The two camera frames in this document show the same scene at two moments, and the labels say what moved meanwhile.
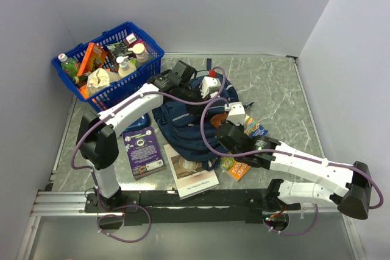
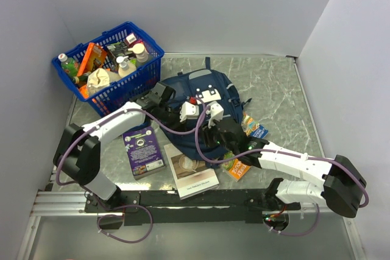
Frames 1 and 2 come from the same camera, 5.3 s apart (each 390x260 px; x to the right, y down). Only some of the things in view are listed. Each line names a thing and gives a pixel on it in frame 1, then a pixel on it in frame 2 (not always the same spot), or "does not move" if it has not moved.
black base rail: x=187 y=206 does not move
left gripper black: x=199 y=91 -> x=177 y=125
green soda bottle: x=69 y=65 does not move
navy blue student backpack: x=187 y=126 does not move
